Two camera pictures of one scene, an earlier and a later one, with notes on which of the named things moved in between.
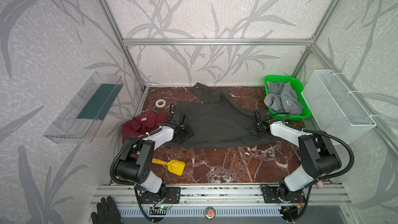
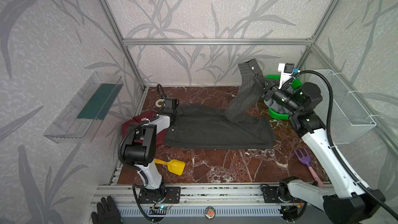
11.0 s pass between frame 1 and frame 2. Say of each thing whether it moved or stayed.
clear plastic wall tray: stayed
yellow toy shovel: stayed
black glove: stayed
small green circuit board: stayed
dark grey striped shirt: moved
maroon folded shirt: stayed
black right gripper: moved
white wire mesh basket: stayed
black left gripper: moved
